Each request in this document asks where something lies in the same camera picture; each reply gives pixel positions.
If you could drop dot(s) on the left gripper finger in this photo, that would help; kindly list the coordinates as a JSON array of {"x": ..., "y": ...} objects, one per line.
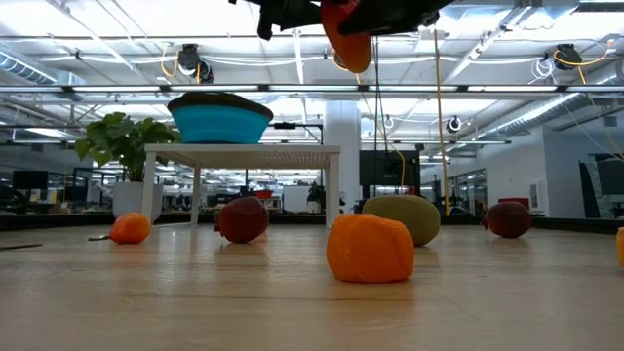
[{"x": 307, "y": 12}]

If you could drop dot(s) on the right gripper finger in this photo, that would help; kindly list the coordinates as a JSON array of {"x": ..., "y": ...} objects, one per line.
[{"x": 385, "y": 17}]

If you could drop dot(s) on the blue bowl grey rim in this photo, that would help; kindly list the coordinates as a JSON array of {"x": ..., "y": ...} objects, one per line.
[{"x": 219, "y": 124}]

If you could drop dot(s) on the brown kiwi fruit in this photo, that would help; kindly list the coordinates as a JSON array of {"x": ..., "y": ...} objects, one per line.
[{"x": 419, "y": 214}]

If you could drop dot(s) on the dark red fruit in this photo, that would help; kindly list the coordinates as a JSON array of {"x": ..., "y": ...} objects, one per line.
[
  {"x": 508, "y": 220},
  {"x": 243, "y": 219}
]

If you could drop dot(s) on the orange tangerine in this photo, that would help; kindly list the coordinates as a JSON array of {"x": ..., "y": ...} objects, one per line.
[{"x": 370, "y": 248}]

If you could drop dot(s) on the small orange pepper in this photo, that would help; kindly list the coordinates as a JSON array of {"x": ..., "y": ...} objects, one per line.
[
  {"x": 620, "y": 246},
  {"x": 130, "y": 228}
]

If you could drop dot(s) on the white column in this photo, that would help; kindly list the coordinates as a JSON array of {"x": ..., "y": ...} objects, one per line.
[{"x": 342, "y": 131}]

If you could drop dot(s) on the white perforated metal shelf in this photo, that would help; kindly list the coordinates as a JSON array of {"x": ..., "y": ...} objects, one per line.
[{"x": 244, "y": 155}]

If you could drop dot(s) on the long ceiling light bar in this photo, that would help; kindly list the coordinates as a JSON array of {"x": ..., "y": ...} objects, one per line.
[{"x": 122, "y": 89}]

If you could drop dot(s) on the red bowl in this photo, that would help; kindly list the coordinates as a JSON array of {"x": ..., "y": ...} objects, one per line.
[{"x": 264, "y": 194}]

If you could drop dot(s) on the dark background plant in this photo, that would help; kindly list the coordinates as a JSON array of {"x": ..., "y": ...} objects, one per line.
[{"x": 316, "y": 195}]

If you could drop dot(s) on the white board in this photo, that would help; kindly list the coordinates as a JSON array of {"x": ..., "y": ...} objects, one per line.
[{"x": 295, "y": 200}]

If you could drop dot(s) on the green potted plant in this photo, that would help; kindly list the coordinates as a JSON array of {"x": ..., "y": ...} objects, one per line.
[{"x": 122, "y": 141}]

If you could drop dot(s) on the red bin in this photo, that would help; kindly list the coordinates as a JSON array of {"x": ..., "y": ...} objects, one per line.
[{"x": 513, "y": 200}]

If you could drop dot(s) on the dark large monitor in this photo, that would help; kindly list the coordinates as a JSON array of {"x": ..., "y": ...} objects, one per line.
[{"x": 612, "y": 178}]

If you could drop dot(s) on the black desk monitor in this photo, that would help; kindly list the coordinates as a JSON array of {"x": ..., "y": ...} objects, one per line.
[{"x": 29, "y": 180}]

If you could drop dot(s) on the black wall screen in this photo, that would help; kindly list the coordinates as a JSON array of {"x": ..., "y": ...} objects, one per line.
[{"x": 390, "y": 168}]

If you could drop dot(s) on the grey ventilation duct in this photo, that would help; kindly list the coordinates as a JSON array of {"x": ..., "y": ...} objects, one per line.
[{"x": 29, "y": 73}]

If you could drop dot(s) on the black aluminium frame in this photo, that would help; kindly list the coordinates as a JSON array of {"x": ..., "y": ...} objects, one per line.
[{"x": 58, "y": 222}]

